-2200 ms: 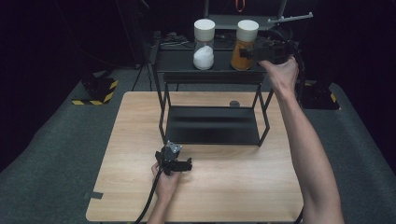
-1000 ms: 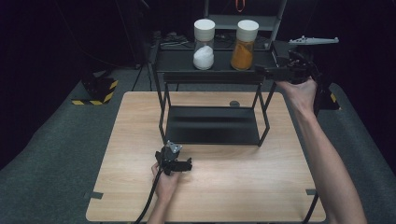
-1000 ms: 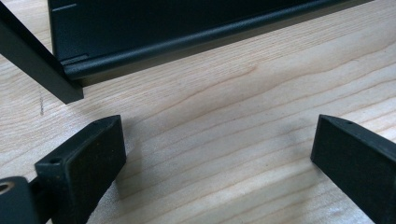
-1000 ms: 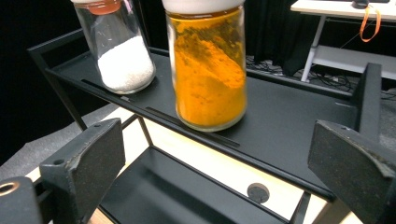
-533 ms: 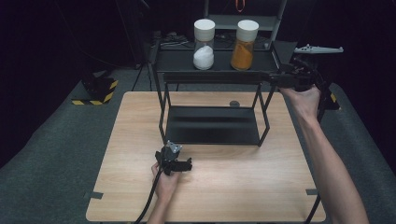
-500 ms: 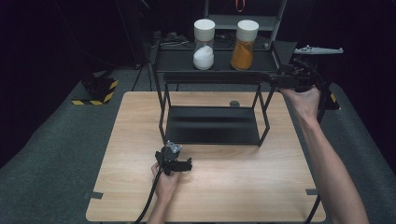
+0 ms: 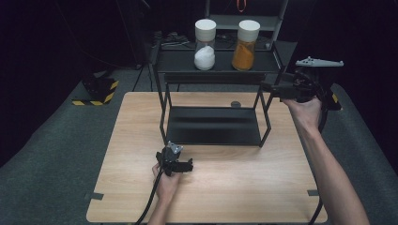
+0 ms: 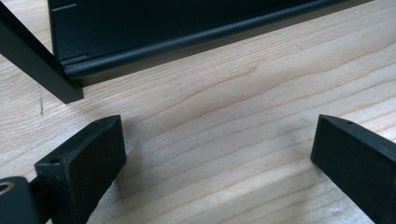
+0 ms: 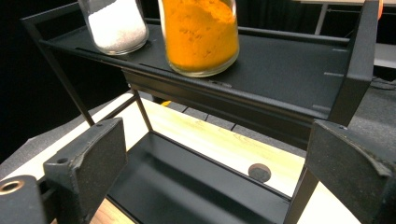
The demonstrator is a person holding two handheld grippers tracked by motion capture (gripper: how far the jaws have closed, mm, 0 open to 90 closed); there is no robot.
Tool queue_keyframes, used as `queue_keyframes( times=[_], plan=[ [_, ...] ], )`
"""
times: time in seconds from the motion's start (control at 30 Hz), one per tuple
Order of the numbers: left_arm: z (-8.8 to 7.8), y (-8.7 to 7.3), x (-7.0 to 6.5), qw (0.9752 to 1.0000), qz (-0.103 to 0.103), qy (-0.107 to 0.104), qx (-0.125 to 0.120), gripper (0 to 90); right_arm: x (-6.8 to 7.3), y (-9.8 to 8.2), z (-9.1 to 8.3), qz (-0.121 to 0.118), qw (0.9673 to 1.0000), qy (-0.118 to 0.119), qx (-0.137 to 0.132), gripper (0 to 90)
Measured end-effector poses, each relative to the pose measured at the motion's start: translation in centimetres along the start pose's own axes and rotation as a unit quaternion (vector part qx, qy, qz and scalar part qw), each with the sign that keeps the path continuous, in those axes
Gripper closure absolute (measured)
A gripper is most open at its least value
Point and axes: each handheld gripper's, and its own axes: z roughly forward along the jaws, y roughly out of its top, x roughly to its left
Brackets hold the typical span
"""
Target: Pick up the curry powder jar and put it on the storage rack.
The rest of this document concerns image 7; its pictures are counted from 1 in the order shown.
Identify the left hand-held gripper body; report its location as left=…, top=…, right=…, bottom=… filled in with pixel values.
left=155, top=141, right=184, bottom=177

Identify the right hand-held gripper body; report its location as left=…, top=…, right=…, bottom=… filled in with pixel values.
left=293, top=55, right=344, bottom=104

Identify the black two-tier metal rack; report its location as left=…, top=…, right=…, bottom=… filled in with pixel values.
left=152, top=40, right=287, bottom=148

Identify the orange powder jar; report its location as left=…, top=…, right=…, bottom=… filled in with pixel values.
left=231, top=19, right=262, bottom=72

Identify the white powder jar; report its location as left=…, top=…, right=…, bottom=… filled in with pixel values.
left=193, top=18, right=218, bottom=71

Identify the person's left hand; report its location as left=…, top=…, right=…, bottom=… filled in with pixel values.
left=152, top=162, right=183, bottom=203

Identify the person's right hand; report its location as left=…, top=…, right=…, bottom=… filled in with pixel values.
left=281, top=95, right=323, bottom=131

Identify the black yellow-striped stand base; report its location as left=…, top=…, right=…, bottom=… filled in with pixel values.
left=325, top=82, right=343, bottom=112
left=71, top=71, right=120, bottom=107

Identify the black tripod stand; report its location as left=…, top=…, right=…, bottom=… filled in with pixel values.
left=130, top=60, right=155, bottom=93

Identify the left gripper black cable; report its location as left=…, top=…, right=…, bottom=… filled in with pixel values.
left=134, top=168, right=166, bottom=225

